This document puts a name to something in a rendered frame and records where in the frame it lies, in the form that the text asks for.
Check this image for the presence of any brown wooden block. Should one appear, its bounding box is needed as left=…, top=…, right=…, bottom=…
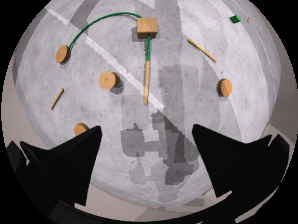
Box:
left=136, top=18, right=157, bottom=39

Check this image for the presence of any green cylinder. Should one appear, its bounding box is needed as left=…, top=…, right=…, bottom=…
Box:
left=230, top=15, right=241, bottom=24

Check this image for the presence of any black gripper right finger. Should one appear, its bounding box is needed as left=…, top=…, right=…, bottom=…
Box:
left=192, top=124, right=273, bottom=197

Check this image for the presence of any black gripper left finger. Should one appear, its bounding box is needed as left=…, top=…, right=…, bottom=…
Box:
left=19, top=125, right=102, bottom=206

